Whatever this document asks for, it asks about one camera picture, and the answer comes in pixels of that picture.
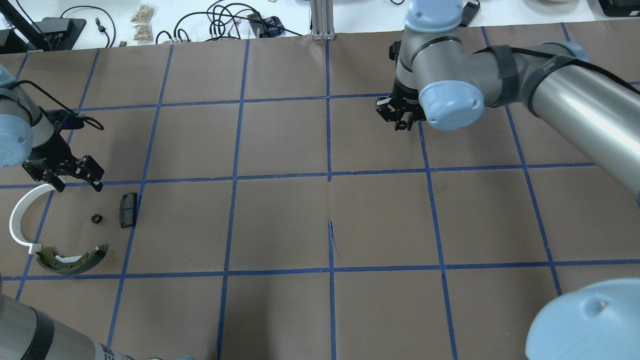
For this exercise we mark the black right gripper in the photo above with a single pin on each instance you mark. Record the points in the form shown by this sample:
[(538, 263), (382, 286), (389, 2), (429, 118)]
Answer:
[(400, 96)]

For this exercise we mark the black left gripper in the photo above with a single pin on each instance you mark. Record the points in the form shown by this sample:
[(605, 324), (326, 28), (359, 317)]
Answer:
[(53, 152)]

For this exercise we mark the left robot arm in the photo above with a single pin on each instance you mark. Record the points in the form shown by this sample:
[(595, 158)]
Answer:
[(30, 137)]

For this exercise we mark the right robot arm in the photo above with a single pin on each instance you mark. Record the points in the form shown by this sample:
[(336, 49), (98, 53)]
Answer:
[(438, 82)]

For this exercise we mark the olive brake shoe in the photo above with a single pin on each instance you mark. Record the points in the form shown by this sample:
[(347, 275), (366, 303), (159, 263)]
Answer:
[(73, 265)]

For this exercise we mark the black power adapter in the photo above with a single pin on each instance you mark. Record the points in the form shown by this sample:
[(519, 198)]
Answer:
[(470, 10)]

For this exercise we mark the black flat device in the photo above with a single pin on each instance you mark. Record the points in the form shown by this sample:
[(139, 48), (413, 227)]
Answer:
[(620, 8)]

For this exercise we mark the white curved plastic bracket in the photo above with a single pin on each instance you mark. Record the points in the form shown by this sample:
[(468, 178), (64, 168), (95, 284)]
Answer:
[(18, 213)]

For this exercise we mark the aluminium frame post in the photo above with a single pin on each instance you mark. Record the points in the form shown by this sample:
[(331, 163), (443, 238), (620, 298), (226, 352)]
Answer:
[(322, 20)]

